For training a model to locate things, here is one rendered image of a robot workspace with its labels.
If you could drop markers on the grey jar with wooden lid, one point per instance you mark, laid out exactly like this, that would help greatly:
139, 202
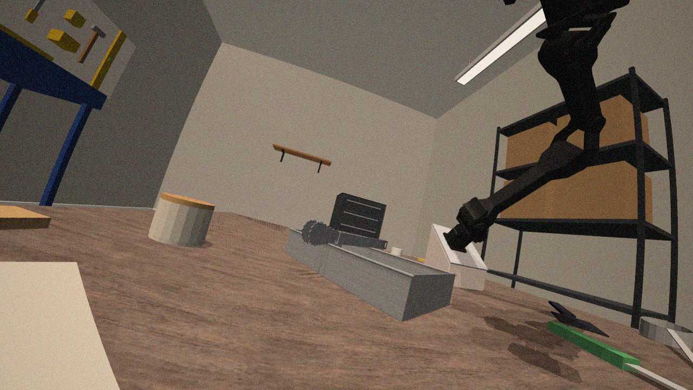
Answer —
180, 220

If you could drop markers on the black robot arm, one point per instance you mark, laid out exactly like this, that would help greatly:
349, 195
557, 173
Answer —
568, 56

